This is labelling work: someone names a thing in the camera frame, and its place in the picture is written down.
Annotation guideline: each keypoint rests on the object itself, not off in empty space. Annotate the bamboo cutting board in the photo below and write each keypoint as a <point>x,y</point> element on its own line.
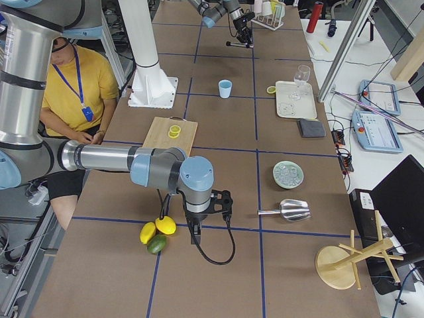
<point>157,136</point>

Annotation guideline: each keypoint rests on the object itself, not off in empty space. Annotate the person in yellow shirt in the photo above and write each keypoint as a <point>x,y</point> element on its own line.
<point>81,94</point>

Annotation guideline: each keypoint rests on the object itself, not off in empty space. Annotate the yellow cup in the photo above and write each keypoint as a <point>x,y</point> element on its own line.
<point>278,9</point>

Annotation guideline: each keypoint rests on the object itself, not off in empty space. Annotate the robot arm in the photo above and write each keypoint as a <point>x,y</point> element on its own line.
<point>211,15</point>
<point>27,152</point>

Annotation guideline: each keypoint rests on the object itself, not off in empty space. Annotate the light blue cup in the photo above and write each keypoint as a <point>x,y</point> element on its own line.
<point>225,87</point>

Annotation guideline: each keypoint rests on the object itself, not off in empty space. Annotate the clear wine glass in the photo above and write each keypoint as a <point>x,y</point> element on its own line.
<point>300,78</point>

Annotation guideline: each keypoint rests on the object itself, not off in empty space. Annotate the steel ice scoop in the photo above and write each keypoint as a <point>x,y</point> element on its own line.
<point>291,210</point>

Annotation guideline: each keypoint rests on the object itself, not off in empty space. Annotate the green bowl of ice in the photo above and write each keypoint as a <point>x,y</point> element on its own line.
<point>287,174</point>

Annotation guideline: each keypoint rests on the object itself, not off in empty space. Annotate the cream bear tray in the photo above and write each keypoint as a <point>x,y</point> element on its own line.
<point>287,107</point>

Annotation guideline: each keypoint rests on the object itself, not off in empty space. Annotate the red bottle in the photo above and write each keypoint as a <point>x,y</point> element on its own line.
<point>315,16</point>

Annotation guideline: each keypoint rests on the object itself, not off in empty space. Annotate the yellow plastic spoon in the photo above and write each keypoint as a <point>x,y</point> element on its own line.
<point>325,47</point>

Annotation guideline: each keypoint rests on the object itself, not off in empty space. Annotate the black computer monitor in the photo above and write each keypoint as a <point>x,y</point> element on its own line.
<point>399,200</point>

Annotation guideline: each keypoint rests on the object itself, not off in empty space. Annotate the grey folded cloth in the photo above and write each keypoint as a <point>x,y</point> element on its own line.
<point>311,128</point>

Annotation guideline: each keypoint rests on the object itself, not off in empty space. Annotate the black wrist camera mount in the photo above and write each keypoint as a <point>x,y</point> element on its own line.
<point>222,202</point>

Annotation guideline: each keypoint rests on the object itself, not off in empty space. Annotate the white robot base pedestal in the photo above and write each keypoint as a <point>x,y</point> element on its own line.
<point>151,87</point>

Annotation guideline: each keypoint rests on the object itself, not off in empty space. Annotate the aluminium frame post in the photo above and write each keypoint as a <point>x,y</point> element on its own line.
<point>349,39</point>

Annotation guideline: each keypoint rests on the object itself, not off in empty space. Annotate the white wire cup rack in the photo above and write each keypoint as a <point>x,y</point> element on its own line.
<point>268,21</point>

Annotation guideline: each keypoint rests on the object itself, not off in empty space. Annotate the green lime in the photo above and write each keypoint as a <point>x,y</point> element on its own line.
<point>157,244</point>

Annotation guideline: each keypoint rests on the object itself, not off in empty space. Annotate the steel muddler black tip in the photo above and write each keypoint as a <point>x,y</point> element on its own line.
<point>238,45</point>

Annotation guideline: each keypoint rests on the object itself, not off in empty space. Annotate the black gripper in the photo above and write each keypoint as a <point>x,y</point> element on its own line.
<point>240,24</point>
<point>195,217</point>

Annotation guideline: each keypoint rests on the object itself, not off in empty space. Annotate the blue teach pendant far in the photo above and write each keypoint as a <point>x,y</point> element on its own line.
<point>380,95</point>

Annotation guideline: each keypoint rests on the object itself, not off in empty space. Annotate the yellow lemon slice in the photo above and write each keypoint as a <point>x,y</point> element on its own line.
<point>174,131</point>

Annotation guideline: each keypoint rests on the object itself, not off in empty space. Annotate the wooden mug tree stand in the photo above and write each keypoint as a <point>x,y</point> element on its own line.
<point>336,265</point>

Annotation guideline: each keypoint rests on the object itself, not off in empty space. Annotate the blue teach pendant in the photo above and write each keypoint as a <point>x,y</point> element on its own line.
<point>380,95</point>
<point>375,133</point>

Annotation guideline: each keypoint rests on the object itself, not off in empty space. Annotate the white cup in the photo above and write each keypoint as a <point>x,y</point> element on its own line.
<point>262,7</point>

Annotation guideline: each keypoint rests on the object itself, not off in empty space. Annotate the blue teach pendant near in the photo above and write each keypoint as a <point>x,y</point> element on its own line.
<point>375,133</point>

